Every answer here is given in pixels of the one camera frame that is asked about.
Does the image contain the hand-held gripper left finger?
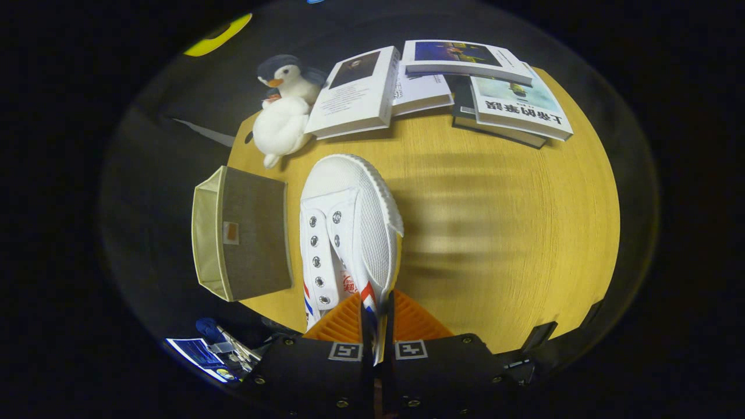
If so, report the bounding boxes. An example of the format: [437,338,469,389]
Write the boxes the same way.
[242,291,376,417]

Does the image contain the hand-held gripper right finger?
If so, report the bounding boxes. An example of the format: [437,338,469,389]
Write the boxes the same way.
[384,290,527,417]

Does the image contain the white canvas shoe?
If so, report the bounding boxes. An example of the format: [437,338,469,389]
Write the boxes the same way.
[299,153,405,366]

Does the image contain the beige fabric storage box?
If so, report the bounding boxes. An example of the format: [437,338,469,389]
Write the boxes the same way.
[192,166,293,302]

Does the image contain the blue cloth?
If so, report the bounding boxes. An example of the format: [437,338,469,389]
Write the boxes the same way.
[196,317,225,344]

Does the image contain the computer monitor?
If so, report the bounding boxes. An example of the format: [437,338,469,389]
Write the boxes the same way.
[165,338,233,384]

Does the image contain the white duck plush toy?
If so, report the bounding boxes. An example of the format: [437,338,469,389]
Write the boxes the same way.
[252,96,315,169]

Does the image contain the dark hardcover book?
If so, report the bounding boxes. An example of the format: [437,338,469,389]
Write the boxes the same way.
[451,76,548,149]

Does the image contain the book with teal cover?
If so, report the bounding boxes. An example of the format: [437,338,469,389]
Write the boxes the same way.
[469,61,574,142]

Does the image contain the white book with portrait cover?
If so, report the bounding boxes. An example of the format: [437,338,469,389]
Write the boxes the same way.
[304,45,402,140]

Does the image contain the plain white book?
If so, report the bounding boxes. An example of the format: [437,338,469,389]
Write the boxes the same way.
[391,73,455,117]

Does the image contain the penguin plush toy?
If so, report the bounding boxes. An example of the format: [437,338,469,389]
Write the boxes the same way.
[257,54,328,106]

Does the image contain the book with blue picture cover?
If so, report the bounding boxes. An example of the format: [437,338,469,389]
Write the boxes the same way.
[402,40,534,87]

